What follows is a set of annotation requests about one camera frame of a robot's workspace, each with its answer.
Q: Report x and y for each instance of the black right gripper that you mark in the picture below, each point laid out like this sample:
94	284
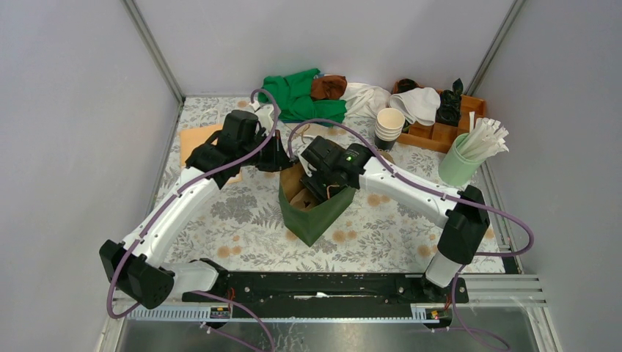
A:
309	182

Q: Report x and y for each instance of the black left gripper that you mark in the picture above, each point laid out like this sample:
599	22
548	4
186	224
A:
279	158

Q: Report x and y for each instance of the cardboard cup carrier tray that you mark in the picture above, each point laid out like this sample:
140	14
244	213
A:
304	200

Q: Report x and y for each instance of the green paper bag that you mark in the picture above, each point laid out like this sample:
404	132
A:
308	226

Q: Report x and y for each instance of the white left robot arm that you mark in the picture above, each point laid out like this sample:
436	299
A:
136	265

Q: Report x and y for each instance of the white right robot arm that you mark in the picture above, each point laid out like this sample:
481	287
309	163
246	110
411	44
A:
460	214

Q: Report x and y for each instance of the floral table mat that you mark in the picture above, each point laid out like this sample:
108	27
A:
241	228

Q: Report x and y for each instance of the green cloth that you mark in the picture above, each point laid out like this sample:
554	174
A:
293	96

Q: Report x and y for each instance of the stack of paper cups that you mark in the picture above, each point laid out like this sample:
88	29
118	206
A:
389	125

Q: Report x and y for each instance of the white cloth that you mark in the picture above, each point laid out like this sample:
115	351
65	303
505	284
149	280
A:
364	100

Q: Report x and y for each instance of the brown cloth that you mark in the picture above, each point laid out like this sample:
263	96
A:
330	87

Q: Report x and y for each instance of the white folded towel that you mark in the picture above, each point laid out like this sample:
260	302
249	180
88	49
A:
418	105

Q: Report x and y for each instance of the wooden compartment tray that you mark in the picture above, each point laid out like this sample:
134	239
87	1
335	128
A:
439	137

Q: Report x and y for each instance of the green straw holder cup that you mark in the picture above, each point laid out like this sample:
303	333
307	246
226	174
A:
456	170

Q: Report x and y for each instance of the black crumpled bag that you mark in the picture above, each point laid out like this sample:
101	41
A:
449	111

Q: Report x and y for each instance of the white paper straws bundle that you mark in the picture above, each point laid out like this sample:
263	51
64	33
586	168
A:
486	138

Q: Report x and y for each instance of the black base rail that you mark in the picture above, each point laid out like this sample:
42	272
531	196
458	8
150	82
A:
326	295

